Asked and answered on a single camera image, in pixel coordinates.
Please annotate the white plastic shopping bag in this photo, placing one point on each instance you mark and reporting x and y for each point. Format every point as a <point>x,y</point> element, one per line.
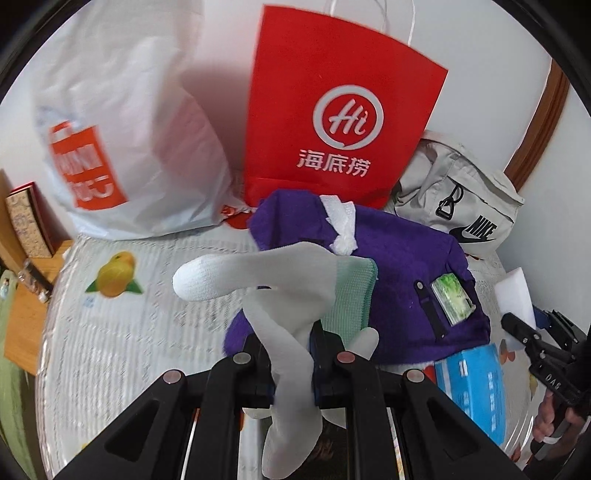
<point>138,115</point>

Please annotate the purple towel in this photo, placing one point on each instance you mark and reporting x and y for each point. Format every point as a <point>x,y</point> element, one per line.
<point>401,258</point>

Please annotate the green tissue packet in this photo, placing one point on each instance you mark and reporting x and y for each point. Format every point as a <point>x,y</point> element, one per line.
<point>452,297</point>

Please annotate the patterned book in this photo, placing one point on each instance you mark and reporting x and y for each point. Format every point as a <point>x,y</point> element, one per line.
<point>27,221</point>

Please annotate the brown wooden door frame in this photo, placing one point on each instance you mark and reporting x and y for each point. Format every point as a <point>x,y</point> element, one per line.
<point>540,124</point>

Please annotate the blue tissue pack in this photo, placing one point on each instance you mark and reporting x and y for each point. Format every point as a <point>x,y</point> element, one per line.
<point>475,392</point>

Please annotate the white sock with green cuff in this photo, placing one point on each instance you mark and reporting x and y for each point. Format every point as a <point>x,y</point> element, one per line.
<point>240,272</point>

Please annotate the white sponge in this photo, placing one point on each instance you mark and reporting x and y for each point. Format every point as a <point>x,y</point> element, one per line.
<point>512,290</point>

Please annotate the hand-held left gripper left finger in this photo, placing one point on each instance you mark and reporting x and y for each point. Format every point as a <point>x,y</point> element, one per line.
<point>258,374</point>

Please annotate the wooden headboard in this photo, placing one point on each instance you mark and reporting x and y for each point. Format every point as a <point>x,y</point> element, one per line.
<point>32,318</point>

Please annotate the person's right hand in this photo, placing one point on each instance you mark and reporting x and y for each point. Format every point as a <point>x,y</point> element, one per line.
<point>547,415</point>

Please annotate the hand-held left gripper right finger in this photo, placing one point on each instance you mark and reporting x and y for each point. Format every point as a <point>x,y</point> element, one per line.
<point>330,374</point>

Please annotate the red paper shopping bag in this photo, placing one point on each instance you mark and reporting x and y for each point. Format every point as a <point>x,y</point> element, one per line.
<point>300,92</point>

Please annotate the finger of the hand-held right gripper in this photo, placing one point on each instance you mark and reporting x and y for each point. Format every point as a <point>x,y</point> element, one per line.
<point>519,330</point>
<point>561,323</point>

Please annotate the grey waist bag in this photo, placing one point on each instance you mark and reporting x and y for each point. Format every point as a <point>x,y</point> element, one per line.
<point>461,184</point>

